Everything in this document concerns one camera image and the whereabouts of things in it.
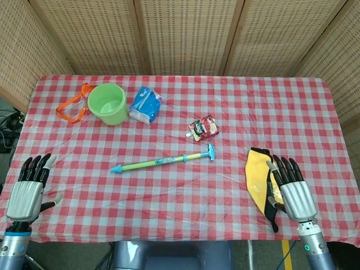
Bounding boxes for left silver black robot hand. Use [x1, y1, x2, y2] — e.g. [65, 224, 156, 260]
[6, 153, 64, 223]

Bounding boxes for blue tissue pack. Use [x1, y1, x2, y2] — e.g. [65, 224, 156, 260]
[128, 86, 163, 125]

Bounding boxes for woven bamboo folding screen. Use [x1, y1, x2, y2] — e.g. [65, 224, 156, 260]
[0, 0, 360, 126]

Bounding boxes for yellow cloth black trim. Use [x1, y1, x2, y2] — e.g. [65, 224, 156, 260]
[245, 147, 285, 233]

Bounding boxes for red white checkered tablecloth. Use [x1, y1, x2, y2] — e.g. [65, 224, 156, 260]
[0, 74, 360, 244]

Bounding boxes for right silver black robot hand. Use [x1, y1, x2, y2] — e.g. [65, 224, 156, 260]
[265, 154, 318, 223]

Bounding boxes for green plastic bucket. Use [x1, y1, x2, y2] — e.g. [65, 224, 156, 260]
[87, 83, 129, 127]

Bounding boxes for green blue water pump toy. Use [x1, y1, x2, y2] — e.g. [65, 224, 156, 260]
[109, 142, 217, 174]

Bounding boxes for black cables and electronics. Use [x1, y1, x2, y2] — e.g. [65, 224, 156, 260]
[0, 106, 26, 154]

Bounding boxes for orange lanyard clear badge holder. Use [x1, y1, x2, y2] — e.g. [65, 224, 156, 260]
[56, 83, 98, 123]

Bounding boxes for grey blue robot torso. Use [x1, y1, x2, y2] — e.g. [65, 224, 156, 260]
[112, 240, 234, 270]

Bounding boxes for red drink pouch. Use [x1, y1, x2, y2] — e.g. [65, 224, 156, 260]
[185, 114, 220, 143]

